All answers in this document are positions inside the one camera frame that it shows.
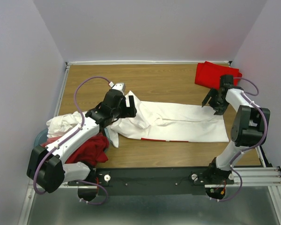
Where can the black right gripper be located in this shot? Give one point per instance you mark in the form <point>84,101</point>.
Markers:
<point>220,109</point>

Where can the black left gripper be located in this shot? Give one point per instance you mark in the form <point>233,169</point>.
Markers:
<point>129,112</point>

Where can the white printed t-shirt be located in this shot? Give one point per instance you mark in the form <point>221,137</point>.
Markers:
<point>170,122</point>

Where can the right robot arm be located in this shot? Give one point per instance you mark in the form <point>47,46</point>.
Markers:
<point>249,129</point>

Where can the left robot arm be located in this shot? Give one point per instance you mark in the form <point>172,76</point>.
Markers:
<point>47,165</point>

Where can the folded bright red t-shirt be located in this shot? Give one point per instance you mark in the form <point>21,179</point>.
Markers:
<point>208,74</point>

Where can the dark red t-shirt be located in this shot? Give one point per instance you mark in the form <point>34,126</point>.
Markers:
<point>91,152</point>

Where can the pink t-shirt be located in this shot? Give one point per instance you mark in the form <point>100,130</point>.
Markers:
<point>51,140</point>

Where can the teal plastic bin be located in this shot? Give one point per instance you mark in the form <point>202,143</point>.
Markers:
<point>38,138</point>

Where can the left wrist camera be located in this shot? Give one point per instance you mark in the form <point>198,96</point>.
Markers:
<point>120,87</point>

